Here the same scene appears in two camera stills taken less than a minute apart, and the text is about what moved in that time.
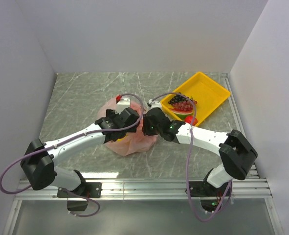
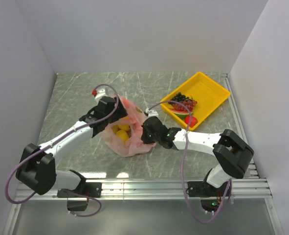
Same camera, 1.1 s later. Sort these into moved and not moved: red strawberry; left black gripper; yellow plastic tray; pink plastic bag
Moved: left black gripper
Not moved: pink plastic bag; yellow plastic tray; red strawberry
